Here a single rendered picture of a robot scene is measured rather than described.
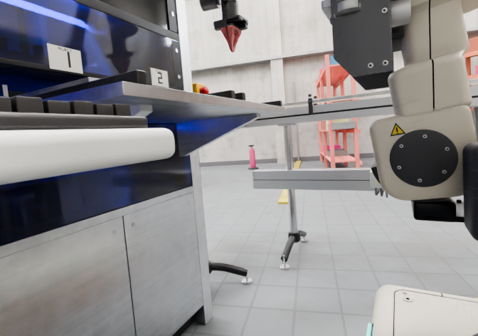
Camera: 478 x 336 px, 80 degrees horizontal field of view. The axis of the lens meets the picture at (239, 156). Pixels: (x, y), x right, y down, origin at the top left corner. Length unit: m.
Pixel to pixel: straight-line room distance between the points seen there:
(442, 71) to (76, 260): 0.90
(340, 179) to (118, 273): 1.26
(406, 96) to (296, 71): 7.19
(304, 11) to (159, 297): 7.63
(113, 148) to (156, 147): 0.05
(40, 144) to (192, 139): 0.91
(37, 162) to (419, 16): 0.64
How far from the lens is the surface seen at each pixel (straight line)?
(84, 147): 0.22
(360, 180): 1.75
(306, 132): 7.60
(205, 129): 1.05
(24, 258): 0.82
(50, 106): 0.25
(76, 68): 0.90
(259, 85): 7.81
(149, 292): 1.09
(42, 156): 0.20
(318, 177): 1.79
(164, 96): 0.49
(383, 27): 0.61
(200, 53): 8.44
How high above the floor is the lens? 0.79
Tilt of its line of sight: 4 degrees down
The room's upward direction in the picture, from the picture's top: 5 degrees counter-clockwise
